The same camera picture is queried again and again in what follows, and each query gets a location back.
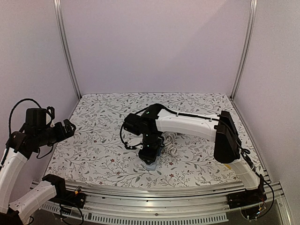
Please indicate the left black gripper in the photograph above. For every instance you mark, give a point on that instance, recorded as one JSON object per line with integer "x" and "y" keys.
{"x": 62, "y": 134}

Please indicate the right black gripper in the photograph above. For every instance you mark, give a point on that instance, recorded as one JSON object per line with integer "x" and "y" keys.
{"x": 150, "y": 154}

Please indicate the grey-blue power strip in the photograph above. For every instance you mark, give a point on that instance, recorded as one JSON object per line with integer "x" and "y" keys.
{"x": 151, "y": 167}

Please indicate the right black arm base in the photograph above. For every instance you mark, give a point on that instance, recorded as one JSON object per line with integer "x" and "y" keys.
{"x": 245, "y": 198}

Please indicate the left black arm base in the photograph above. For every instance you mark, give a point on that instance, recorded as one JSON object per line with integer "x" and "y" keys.
{"x": 71, "y": 198}

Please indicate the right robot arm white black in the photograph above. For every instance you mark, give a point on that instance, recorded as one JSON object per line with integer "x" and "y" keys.
{"x": 219, "y": 129}

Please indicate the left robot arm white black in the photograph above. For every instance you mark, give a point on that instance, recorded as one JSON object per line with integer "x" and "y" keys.
{"x": 37, "y": 131}

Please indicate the floral patterned table mat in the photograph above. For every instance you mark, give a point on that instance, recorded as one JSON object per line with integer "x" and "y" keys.
{"x": 95, "y": 155}

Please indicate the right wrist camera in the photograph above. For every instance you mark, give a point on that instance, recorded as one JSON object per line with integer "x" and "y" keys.
{"x": 132, "y": 123}

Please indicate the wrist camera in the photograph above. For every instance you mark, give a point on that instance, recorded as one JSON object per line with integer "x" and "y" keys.
{"x": 40, "y": 118}
{"x": 132, "y": 123}

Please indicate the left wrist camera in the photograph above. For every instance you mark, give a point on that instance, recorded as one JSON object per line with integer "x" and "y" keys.
{"x": 40, "y": 118}

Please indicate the aluminium front rail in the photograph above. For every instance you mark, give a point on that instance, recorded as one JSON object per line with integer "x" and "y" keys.
{"x": 199, "y": 205}

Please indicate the left aluminium frame post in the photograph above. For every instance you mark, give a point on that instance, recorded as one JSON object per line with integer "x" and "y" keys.
{"x": 65, "y": 47}

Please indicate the aluminium frame post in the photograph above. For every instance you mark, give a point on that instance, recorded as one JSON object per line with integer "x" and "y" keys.
{"x": 65, "y": 47}
{"x": 245, "y": 49}

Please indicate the right aluminium frame post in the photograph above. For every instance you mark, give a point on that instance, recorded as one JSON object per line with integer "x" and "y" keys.
{"x": 245, "y": 49}

